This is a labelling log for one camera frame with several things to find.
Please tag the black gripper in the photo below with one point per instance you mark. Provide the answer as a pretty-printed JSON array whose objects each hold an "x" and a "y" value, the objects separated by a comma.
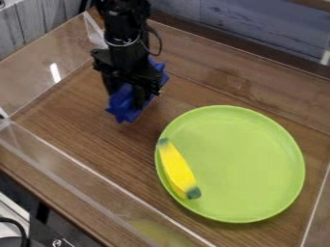
[{"x": 119, "y": 62}]

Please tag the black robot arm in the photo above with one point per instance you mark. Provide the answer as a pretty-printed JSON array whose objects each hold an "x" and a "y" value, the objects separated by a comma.
[{"x": 132, "y": 41}]

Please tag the yellow toy banana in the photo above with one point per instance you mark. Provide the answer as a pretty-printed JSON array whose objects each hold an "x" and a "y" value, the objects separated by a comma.
[{"x": 178, "y": 172}]

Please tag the clear acrylic corner bracket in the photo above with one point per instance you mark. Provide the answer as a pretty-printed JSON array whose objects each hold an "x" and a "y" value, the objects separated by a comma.
[{"x": 95, "y": 32}]

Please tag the blue grey sofa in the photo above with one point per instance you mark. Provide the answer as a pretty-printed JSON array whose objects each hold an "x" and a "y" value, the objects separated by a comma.
[{"x": 278, "y": 23}]

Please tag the clear acrylic enclosure wall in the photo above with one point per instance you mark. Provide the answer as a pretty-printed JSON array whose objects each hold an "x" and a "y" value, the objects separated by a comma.
[{"x": 88, "y": 166}]

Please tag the green round plate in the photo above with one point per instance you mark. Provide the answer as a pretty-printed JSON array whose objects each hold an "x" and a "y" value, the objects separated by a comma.
[{"x": 246, "y": 160}]

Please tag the grey cabinet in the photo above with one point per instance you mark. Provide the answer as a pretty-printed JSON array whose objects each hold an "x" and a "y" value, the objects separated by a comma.
[{"x": 27, "y": 19}]

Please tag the blue cross-shaped block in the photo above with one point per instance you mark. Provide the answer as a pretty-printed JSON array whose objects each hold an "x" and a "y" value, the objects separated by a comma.
[{"x": 124, "y": 106}]

